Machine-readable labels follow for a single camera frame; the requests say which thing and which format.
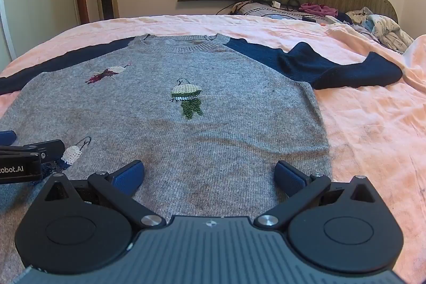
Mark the white charger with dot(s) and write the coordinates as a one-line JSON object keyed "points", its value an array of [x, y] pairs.
{"points": [[276, 4]]}

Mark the magenta cloth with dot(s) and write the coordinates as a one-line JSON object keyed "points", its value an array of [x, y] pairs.
{"points": [[316, 9]]}

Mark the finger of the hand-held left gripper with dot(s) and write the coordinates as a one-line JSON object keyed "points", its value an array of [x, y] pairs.
{"points": [[50, 149], [7, 137]]}

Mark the pink bed sheet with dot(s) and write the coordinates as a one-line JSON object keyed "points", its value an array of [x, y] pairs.
{"points": [[366, 124]]}

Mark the pile of patterned clothes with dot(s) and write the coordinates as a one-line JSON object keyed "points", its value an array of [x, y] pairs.
{"points": [[382, 26]]}

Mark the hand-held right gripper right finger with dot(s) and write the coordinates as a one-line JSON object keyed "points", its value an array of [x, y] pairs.
{"points": [[289, 178]]}

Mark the grey sweater with navy sleeves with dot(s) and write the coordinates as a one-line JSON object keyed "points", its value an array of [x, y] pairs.
{"points": [[199, 144]]}

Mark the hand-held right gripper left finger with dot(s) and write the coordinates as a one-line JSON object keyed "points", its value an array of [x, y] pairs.
{"points": [[128, 176]]}

